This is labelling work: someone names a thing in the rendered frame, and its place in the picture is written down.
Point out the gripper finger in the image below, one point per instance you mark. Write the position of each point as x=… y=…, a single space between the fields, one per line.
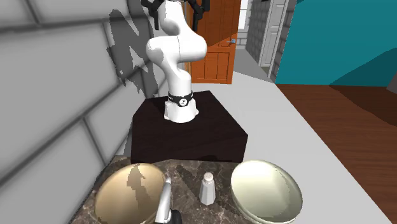
x=197 y=14
x=154 y=12

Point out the white door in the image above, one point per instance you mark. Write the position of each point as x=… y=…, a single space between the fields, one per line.
x=274 y=34

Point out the white salt shaker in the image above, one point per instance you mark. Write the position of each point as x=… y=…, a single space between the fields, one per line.
x=207 y=190

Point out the cream bowl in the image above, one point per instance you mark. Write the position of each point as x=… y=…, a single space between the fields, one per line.
x=266 y=192

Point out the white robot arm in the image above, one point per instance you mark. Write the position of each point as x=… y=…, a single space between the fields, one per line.
x=178 y=46

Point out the dark robot stand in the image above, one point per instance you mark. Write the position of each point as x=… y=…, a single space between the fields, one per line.
x=186 y=139

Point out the orange wooden door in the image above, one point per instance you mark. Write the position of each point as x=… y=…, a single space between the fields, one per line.
x=217 y=62

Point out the tan bowl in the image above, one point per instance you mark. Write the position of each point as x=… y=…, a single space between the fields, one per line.
x=124 y=198

